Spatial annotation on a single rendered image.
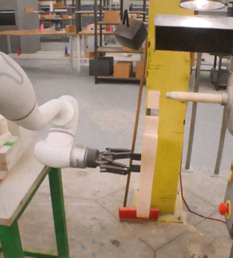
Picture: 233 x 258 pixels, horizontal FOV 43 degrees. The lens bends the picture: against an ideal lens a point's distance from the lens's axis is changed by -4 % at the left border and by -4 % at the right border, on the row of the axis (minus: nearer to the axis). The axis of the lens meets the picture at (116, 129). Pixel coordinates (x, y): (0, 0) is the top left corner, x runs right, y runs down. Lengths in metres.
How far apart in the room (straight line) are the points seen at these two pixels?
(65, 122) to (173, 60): 1.00
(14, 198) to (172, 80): 1.28
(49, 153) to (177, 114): 1.12
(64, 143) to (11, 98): 0.53
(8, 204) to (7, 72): 0.58
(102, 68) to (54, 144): 4.96
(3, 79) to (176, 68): 1.47
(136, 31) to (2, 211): 0.77
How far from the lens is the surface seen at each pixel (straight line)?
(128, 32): 0.51
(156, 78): 1.99
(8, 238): 1.12
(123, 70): 5.93
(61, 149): 1.16
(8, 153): 1.27
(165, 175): 2.27
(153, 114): 1.02
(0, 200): 1.14
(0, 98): 0.66
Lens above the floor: 1.57
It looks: 23 degrees down
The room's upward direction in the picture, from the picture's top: 1 degrees clockwise
